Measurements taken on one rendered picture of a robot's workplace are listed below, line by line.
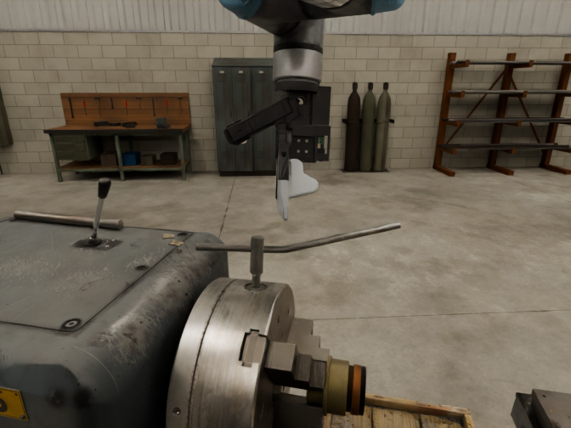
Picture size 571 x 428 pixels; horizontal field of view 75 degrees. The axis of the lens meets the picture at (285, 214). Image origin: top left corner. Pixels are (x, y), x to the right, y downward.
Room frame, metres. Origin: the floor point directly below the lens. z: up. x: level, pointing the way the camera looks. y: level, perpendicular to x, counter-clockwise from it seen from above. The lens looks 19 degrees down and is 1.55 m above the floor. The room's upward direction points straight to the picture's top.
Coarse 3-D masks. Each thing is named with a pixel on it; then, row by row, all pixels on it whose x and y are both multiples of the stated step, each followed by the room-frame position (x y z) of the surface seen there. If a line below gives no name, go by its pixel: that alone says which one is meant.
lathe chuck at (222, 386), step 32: (288, 288) 0.59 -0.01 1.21; (224, 320) 0.47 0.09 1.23; (256, 320) 0.46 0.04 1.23; (288, 320) 0.59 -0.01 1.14; (224, 352) 0.42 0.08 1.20; (224, 384) 0.40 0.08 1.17; (256, 384) 0.39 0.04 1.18; (192, 416) 0.38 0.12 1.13; (224, 416) 0.38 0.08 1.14; (256, 416) 0.38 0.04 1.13
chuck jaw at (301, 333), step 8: (296, 320) 0.63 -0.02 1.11; (304, 320) 0.63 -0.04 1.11; (312, 320) 0.63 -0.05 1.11; (296, 328) 0.61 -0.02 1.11; (304, 328) 0.61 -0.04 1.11; (312, 328) 0.62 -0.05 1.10; (288, 336) 0.59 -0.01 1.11; (296, 336) 0.59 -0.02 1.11; (304, 336) 0.59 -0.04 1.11; (312, 336) 0.59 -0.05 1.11; (296, 344) 0.57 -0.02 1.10; (304, 344) 0.57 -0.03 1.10; (312, 344) 0.57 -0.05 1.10; (304, 352) 0.54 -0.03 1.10; (312, 352) 0.54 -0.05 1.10; (320, 352) 0.54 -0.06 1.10; (328, 352) 0.54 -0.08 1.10; (320, 360) 0.53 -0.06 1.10
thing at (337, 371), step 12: (336, 360) 0.51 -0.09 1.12; (336, 372) 0.48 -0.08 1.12; (348, 372) 0.48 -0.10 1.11; (360, 372) 0.48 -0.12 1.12; (324, 384) 0.46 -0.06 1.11; (336, 384) 0.46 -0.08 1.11; (348, 384) 0.47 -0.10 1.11; (360, 384) 0.46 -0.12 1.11; (312, 396) 0.47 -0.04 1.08; (324, 396) 0.45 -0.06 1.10; (336, 396) 0.45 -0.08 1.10; (348, 396) 0.46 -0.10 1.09; (360, 396) 0.45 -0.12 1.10; (324, 408) 0.45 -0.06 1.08; (336, 408) 0.45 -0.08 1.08; (348, 408) 0.45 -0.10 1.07; (360, 408) 0.45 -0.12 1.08
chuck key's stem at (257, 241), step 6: (252, 240) 0.55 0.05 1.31; (258, 240) 0.55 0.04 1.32; (252, 246) 0.55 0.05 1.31; (258, 246) 0.55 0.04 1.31; (252, 252) 0.55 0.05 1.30; (258, 252) 0.55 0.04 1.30; (252, 258) 0.55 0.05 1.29; (258, 258) 0.55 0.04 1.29; (252, 264) 0.55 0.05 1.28; (258, 264) 0.55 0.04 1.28; (252, 270) 0.54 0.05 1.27; (258, 270) 0.54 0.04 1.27; (252, 276) 0.55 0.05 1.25; (258, 276) 0.55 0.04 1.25; (252, 282) 0.54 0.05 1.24; (258, 282) 0.54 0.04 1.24; (252, 288) 0.54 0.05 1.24; (258, 288) 0.54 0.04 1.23
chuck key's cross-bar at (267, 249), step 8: (384, 224) 0.57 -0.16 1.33; (392, 224) 0.57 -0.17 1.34; (400, 224) 0.57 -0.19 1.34; (352, 232) 0.57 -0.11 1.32; (360, 232) 0.57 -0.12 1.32; (368, 232) 0.57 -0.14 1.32; (376, 232) 0.57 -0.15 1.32; (312, 240) 0.56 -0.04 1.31; (320, 240) 0.56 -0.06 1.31; (328, 240) 0.56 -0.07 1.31; (336, 240) 0.56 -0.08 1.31; (200, 248) 0.55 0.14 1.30; (208, 248) 0.55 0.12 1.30; (216, 248) 0.55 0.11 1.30; (224, 248) 0.55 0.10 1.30; (232, 248) 0.55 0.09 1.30; (240, 248) 0.55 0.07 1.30; (248, 248) 0.55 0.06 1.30; (264, 248) 0.56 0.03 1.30; (272, 248) 0.56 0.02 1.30; (280, 248) 0.56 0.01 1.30; (288, 248) 0.56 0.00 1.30; (296, 248) 0.56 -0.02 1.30; (304, 248) 0.56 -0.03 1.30
